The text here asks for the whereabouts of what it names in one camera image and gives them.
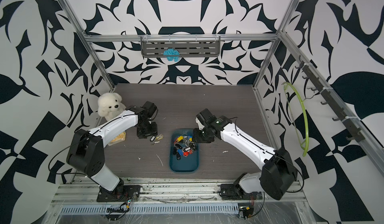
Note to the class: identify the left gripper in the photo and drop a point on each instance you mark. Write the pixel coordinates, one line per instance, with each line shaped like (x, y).
(143, 134)

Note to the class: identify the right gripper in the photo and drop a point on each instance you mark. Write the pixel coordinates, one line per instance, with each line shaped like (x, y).
(196, 137)

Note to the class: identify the black white tag key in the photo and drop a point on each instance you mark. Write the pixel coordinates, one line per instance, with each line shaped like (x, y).
(154, 140)

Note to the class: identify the teal plastic storage box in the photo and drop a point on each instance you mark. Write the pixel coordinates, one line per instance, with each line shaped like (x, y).
(187, 164)

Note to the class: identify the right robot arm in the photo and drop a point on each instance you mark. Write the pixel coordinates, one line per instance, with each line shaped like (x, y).
(277, 172)

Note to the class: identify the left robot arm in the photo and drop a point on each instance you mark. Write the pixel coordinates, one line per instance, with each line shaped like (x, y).
(86, 153)

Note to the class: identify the tissue packet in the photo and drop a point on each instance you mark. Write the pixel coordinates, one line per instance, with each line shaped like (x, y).
(120, 138)

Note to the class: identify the white teddy bear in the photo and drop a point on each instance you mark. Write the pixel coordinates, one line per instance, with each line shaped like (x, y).
(110, 106)

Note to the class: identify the teal scrunchie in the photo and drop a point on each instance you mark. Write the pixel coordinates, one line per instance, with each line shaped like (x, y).
(172, 54)

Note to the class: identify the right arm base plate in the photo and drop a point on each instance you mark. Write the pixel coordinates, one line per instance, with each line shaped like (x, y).
(234, 192)

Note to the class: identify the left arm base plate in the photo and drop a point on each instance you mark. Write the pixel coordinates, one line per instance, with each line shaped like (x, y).
(121, 193)

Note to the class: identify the grey wall shelf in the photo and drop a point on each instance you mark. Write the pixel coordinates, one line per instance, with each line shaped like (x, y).
(188, 46)

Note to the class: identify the black hook rail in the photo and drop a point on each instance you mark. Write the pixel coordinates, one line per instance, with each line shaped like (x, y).
(332, 100)

